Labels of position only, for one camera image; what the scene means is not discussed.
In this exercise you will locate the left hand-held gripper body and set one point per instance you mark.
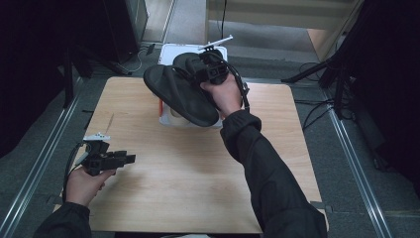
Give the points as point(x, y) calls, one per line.
point(97, 160)

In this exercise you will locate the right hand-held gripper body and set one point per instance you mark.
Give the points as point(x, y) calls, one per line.
point(216, 67)

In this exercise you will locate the black flip-flop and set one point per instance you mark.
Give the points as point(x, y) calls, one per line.
point(178, 92)
point(183, 61)

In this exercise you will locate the white shoe rack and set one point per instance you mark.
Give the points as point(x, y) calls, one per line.
point(168, 53)

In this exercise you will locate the person's right hand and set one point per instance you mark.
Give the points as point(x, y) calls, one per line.
point(224, 95)

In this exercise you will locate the person's left hand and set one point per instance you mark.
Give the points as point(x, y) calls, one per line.
point(84, 186)

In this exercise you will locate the small black plug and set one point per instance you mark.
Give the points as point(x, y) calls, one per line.
point(151, 49)

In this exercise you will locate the grey tape strip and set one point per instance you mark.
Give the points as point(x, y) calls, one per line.
point(54, 200)
point(325, 207)

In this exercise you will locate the beige wooden furniture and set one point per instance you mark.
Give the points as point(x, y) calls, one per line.
point(264, 16)

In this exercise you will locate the dark cabinet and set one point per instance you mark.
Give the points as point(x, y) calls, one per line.
point(122, 26)

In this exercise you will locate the black upright stand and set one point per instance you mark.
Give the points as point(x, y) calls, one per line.
point(68, 82)

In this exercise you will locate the black tripod stand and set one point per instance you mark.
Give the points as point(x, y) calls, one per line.
point(310, 71)

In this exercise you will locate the dark curtain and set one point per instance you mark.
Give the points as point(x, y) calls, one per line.
point(389, 82)
point(33, 66)

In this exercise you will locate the metal floor rail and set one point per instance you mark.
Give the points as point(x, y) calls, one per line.
point(360, 185)
point(29, 185)

